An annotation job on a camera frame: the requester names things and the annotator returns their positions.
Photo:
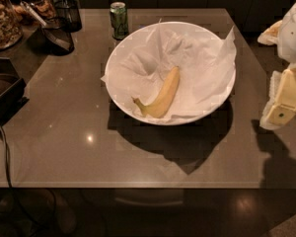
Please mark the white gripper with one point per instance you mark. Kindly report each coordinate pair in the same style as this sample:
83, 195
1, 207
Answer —
294, 34

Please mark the yellow banana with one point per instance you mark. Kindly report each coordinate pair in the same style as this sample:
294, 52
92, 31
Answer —
159, 107

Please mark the white bowl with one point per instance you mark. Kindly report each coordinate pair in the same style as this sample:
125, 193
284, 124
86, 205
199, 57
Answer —
121, 93

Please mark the white paper liner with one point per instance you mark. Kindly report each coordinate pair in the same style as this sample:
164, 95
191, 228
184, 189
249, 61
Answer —
174, 56

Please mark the green soda can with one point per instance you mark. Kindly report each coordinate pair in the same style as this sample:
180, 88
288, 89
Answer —
119, 21

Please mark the black mesh cup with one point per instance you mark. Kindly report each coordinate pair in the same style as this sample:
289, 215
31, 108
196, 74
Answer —
68, 12

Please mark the glass jar of snacks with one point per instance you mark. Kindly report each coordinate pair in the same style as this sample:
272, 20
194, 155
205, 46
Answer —
45, 8

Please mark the glass jar of nuts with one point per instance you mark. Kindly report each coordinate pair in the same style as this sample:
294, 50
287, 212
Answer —
10, 29

